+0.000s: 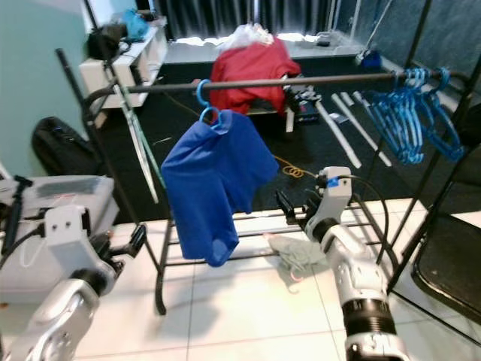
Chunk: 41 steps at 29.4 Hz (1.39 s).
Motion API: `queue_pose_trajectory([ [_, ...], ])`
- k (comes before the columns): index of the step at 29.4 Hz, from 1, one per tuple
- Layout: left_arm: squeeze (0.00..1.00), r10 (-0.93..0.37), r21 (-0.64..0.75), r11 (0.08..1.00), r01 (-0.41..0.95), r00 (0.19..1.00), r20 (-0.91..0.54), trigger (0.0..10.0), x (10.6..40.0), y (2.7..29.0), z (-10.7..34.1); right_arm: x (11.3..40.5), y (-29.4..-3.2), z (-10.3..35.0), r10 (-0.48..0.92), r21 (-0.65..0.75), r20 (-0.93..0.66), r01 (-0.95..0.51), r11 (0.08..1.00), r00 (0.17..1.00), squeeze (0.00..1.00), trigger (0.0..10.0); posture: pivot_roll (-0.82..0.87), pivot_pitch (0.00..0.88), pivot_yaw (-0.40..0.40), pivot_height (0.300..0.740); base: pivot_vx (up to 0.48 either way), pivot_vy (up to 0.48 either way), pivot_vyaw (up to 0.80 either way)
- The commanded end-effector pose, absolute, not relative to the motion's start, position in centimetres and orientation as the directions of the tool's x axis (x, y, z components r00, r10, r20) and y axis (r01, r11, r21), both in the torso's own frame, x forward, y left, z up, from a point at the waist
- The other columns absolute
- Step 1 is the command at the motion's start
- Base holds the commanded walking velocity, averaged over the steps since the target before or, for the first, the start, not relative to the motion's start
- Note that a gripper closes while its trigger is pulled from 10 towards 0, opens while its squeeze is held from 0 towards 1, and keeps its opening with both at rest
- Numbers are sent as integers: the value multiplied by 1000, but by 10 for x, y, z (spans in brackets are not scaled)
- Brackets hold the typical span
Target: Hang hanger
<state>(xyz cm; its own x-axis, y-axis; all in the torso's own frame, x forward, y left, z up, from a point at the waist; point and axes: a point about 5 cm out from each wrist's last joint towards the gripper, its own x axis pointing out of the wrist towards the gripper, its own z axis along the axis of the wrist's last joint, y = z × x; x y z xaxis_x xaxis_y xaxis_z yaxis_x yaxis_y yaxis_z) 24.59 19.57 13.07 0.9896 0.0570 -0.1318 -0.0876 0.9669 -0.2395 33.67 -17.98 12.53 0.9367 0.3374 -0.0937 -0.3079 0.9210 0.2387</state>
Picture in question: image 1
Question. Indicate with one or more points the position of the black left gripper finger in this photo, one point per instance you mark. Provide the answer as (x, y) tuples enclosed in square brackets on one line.
[(138, 241), (122, 268)]

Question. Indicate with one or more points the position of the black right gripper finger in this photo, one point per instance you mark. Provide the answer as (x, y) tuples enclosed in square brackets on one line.
[(287, 201), (291, 216)]

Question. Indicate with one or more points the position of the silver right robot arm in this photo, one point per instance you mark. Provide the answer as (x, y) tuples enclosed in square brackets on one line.
[(357, 278)]

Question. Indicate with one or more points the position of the blue plastic hanger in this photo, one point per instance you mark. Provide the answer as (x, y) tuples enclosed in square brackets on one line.
[(394, 120), (198, 94), (413, 143), (451, 147)]

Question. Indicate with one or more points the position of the pale grey cloth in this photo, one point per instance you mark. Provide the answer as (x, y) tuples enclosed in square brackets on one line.
[(297, 252)]

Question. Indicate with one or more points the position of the blue shirt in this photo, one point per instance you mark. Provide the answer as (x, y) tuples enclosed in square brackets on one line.
[(210, 180)]

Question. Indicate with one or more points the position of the long white slat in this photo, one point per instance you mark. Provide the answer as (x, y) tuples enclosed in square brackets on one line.
[(362, 131), (338, 135)]

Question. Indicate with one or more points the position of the grey ottoman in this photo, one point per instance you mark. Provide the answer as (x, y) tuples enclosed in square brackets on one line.
[(19, 278)]

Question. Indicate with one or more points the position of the green and white stick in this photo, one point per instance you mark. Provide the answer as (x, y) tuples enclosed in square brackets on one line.
[(139, 143)]

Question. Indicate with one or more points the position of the black carpet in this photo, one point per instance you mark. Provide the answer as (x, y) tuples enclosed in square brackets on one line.
[(406, 184)]

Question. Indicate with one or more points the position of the black backpack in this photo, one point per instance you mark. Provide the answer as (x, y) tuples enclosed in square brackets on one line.
[(60, 150)]

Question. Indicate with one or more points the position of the black metal clothes rack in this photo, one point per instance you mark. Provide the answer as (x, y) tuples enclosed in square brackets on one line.
[(308, 81)]

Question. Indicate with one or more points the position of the red cloth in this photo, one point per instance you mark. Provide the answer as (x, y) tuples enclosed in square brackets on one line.
[(252, 68)]

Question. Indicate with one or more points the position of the black folding chair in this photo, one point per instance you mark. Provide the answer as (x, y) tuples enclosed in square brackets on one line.
[(447, 263)]

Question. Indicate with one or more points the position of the white plastic bag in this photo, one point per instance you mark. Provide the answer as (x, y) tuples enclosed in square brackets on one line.
[(248, 36)]

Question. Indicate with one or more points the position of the white shelf unit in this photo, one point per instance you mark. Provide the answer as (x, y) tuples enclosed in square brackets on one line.
[(143, 60)]

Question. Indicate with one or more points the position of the black curtain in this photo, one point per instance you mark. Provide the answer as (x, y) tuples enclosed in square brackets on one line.
[(240, 16)]

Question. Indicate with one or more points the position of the black bag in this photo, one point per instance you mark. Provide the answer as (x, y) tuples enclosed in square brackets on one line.
[(105, 43)]

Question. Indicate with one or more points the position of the teal bag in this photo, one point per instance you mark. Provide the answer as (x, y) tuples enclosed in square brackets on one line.
[(137, 26)]

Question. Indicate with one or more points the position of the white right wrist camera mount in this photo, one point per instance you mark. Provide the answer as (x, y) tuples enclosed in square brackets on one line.
[(334, 192)]

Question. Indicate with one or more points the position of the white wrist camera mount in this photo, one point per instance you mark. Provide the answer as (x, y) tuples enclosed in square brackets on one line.
[(68, 233), (334, 192)]

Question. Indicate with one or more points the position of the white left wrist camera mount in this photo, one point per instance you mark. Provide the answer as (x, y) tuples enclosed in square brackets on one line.
[(68, 233)]

